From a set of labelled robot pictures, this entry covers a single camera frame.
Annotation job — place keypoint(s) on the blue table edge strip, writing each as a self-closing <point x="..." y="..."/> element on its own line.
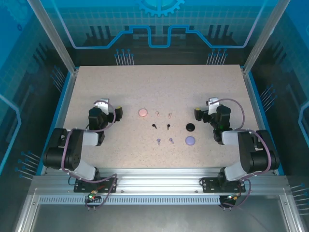
<point x="264" y="120"/>
<point x="58" y="113"/>

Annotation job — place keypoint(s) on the small LED controller board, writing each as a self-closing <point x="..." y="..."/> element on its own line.
<point x="233" y="197"/>
<point x="93" y="196"/>

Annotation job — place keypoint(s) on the grey metal bottom panel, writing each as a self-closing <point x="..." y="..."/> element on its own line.
<point x="157" y="220"/>

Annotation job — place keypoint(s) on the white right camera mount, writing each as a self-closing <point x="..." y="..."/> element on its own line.
<point x="212" y="108"/>

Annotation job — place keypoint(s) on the corner frame post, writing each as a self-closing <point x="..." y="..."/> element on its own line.
<point x="55" y="38"/>
<point x="263" y="38"/>

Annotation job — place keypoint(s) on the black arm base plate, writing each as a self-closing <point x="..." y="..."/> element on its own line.
<point x="210" y="184"/>
<point x="79" y="187"/>

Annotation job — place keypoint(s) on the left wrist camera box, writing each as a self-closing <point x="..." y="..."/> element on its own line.
<point x="105" y="100"/>

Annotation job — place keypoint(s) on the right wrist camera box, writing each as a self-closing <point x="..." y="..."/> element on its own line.
<point x="213" y="99"/>

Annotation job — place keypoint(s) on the pink earbud charging case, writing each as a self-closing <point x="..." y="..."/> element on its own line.
<point x="142" y="112"/>

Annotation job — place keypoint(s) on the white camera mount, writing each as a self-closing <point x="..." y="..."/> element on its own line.
<point x="103" y="107"/>
<point x="212" y="108"/>

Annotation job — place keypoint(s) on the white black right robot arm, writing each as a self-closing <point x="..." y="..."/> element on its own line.
<point x="246" y="154"/>

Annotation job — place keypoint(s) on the black earbud charging case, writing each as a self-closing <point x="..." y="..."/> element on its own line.
<point x="190" y="127"/>

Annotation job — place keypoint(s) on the purple earbud charging case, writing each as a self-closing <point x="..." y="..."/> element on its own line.
<point x="190" y="140"/>

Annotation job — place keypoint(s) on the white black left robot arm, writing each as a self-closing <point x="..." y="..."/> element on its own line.
<point x="77" y="154"/>

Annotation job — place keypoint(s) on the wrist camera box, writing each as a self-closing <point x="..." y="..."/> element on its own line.
<point x="105" y="100"/>
<point x="213" y="99"/>

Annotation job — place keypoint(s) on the aluminium base rail beam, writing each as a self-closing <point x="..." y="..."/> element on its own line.
<point x="157" y="181"/>

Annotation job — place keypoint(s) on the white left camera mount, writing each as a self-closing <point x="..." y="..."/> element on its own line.
<point x="103" y="107"/>

